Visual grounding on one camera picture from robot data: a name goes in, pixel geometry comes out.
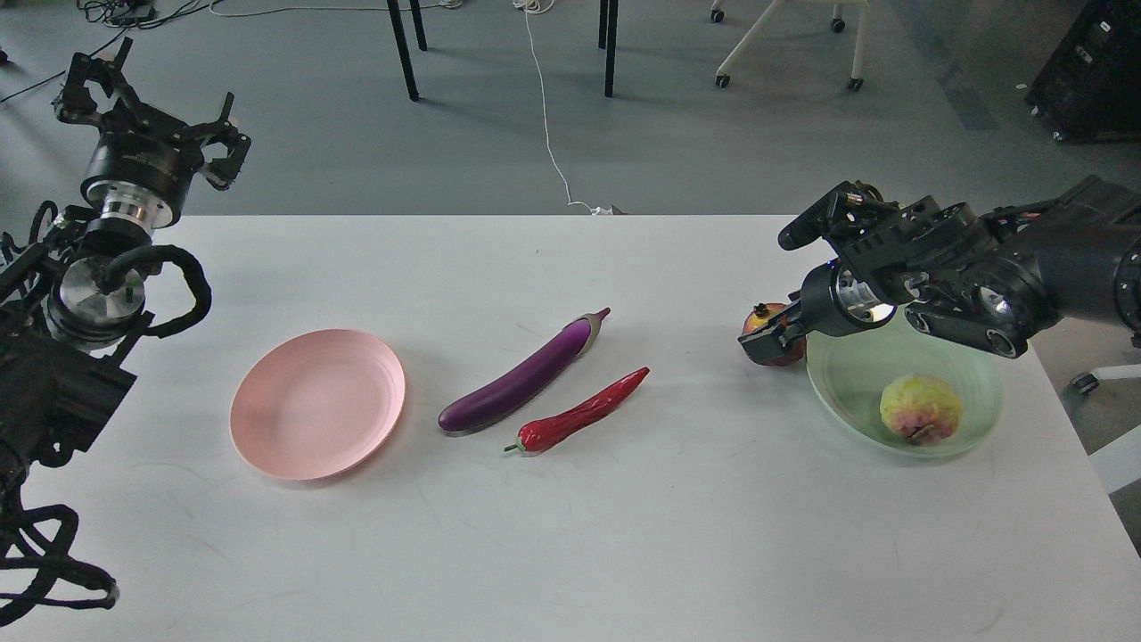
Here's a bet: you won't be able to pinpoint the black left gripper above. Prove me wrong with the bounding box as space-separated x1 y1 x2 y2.
52 36 252 224

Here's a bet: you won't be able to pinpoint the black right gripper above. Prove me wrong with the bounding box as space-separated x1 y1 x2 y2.
738 181 1000 367

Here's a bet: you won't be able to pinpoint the red pomegranate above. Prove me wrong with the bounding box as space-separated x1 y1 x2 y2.
739 302 809 367

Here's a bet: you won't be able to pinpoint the yellow-green custard apple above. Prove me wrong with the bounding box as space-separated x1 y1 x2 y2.
879 374 963 446

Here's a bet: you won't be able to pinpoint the red chili pepper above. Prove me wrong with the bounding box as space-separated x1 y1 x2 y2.
502 366 652 456

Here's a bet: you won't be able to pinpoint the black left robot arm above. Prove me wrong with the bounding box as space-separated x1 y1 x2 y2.
1 39 251 625

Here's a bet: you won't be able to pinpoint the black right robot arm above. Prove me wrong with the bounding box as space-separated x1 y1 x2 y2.
739 176 1140 365

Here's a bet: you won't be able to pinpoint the light green plate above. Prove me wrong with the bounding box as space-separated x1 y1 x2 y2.
806 312 1004 460

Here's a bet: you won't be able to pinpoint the white rolling chair base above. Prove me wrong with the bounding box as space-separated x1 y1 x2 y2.
717 1 872 94

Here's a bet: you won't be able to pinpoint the black table leg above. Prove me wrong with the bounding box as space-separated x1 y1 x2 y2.
596 0 620 98
385 0 428 103

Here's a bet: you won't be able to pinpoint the pink plate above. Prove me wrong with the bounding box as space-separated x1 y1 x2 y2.
229 330 407 482

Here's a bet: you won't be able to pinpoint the purple eggplant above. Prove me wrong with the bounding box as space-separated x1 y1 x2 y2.
439 308 610 436

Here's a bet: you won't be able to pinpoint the black equipment cabinet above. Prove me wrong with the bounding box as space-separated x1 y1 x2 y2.
1023 1 1140 143

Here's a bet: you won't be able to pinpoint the black floor cables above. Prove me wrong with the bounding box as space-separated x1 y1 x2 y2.
0 0 215 103

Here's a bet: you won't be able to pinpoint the white floor cable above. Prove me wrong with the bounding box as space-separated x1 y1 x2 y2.
513 0 614 217

